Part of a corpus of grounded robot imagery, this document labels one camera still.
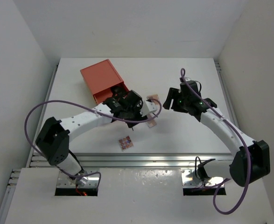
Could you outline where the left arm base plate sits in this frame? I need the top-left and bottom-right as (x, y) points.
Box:
(56, 169), (100, 189)

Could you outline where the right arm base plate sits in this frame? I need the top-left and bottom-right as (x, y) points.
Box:
(181, 168), (226, 189)

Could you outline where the aluminium rail frame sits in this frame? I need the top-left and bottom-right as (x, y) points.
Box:
(27, 153), (233, 168)

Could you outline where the orange drawer cabinet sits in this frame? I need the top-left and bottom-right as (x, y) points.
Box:
(80, 59), (124, 96)

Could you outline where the round-pan eyeshadow palette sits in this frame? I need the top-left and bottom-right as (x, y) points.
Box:
(118, 135), (134, 151)

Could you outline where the small square brown eyeshadow palette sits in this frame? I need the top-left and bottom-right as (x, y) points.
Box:
(147, 94), (159, 101)

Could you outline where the black fan makeup brush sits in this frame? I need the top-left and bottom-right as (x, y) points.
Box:
(110, 86), (127, 100)

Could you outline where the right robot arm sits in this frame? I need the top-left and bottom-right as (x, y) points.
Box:
(163, 81), (270, 187)

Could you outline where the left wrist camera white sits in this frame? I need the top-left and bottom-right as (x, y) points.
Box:
(140, 100), (157, 116)

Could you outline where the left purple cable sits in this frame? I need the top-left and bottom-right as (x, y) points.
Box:
(25, 99), (162, 185)

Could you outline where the long brown eyeshadow palette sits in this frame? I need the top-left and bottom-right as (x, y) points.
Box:
(147, 114), (157, 128)

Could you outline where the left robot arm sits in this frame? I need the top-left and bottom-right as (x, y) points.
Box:
(35, 91), (147, 179)

